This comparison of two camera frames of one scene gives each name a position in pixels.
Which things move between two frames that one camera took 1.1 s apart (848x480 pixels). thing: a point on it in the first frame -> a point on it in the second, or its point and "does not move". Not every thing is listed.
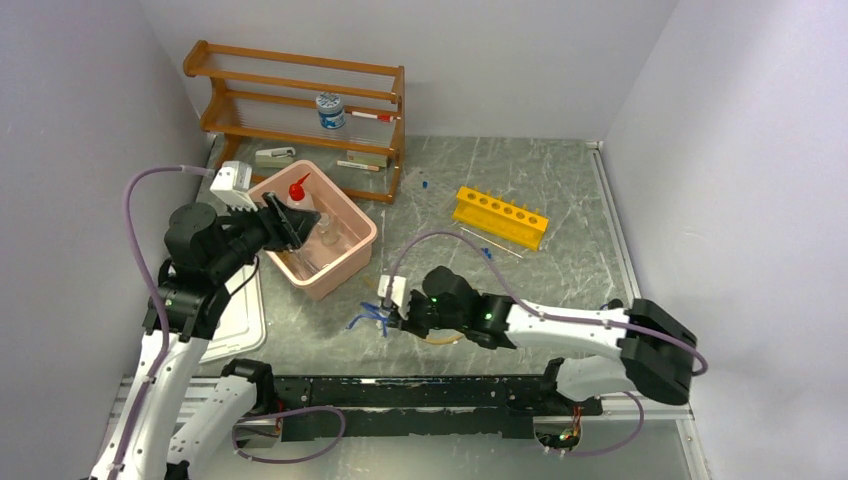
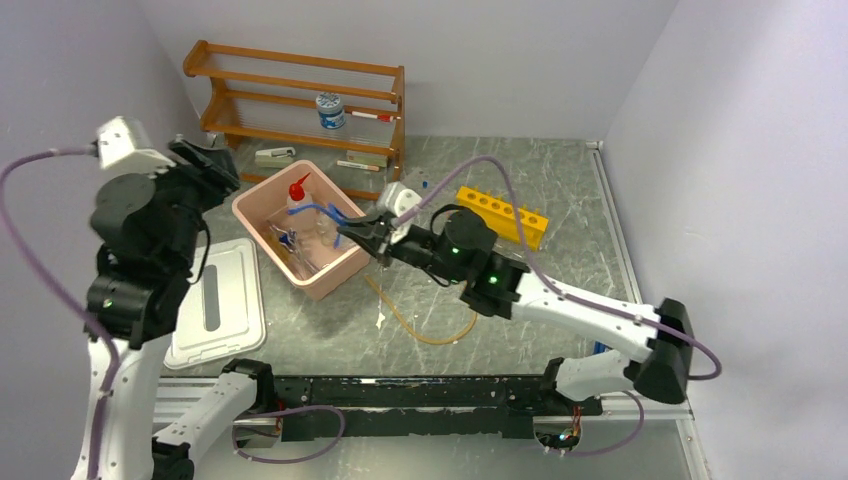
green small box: [367, 158] does not move
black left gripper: [294, 225] -> [215, 178]
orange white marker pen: [357, 165] does not move
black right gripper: [409, 325] -> [363, 232]
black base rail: [309, 408] does not move
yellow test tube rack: [506, 219] does not move
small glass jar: [328, 235] does not move
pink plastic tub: [339, 245] does not move
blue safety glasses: [377, 312] -> [337, 218]
